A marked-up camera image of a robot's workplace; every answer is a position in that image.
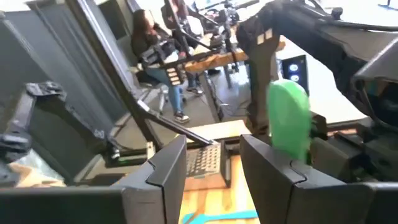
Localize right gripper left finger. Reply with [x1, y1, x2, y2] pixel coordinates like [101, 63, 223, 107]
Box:
[113, 134, 187, 224]

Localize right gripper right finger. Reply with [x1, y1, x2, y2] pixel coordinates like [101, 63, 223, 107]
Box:
[239, 134, 376, 224]

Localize green silicone spatula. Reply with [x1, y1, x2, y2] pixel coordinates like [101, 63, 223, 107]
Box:
[266, 78, 312, 162]

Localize steel box grater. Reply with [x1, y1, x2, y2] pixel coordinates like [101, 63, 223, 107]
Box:
[185, 141, 233, 188]

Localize blue silicone spatula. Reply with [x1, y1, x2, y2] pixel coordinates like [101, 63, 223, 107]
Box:
[182, 210, 259, 224]

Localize black computer tower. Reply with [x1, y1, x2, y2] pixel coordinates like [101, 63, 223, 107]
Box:
[281, 55, 310, 94]

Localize office chair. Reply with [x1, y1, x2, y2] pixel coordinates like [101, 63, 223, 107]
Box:
[136, 70, 187, 114]

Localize wooden background table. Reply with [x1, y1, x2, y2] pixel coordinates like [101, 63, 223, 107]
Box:
[185, 39, 287, 74]

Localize person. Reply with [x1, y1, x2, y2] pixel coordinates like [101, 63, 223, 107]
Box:
[129, 8, 191, 124]

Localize background robot arms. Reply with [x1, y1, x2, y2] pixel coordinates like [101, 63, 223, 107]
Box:
[138, 0, 261, 86]

